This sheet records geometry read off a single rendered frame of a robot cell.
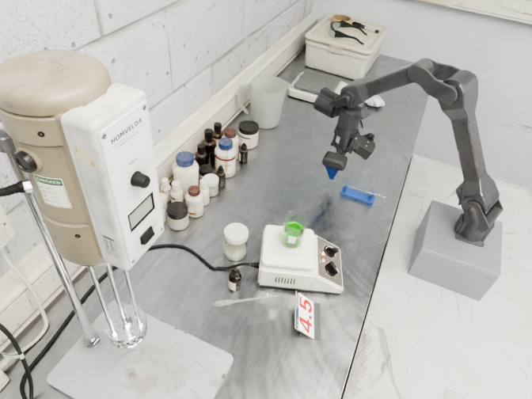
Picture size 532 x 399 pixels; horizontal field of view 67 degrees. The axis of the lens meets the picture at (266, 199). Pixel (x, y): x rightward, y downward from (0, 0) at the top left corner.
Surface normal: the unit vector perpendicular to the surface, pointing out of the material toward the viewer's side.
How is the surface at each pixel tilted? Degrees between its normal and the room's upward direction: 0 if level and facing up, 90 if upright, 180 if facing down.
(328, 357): 0
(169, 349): 0
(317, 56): 93
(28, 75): 3
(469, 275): 90
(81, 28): 90
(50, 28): 90
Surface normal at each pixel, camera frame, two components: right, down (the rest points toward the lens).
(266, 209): 0.08, -0.73
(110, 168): 0.91, 0.33
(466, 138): -0.70, 0.50
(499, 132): -0.41, 0.60
